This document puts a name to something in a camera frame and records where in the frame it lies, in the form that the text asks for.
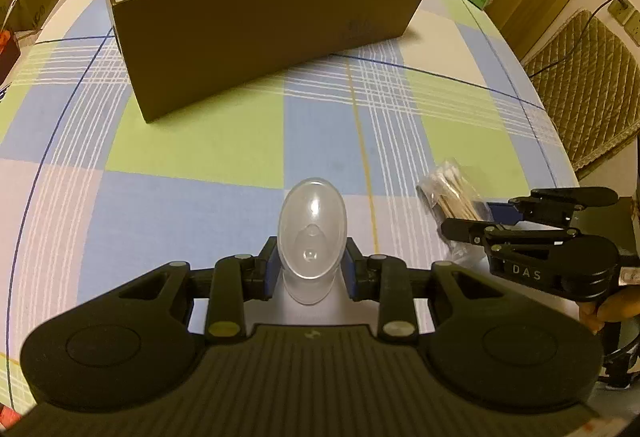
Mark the dark wooden tray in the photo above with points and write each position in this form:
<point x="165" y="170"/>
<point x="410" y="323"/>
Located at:
<point x="9" y="53"/>

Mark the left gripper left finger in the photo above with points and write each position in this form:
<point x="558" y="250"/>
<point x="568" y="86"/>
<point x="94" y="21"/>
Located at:
<point x="236" y="280"/>

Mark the cotton swabs packet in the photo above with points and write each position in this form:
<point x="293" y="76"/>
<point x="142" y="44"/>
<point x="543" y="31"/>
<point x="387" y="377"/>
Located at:
<point x="445" y="192"/>

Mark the checked tablecloth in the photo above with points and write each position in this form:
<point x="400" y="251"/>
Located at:
<point x="93" y="196"/>

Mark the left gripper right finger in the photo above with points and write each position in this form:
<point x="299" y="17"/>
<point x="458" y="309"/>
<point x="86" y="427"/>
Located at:
<point x="385" y="280"/>

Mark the person right hand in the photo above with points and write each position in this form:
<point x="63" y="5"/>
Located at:
<point x="623" y="305"/>

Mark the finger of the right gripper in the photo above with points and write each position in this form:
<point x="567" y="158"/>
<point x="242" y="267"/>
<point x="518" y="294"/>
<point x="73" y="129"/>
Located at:
<point x="553" y="207"/>
<point x="479" y="232"/>

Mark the quilted chair cushion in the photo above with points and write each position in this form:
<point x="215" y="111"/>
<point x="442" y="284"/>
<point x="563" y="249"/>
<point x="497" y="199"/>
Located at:
<point x="588" y="81"/>

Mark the translucent plastic cup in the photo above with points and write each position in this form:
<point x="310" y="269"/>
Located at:
<point x="311" y="239"/>

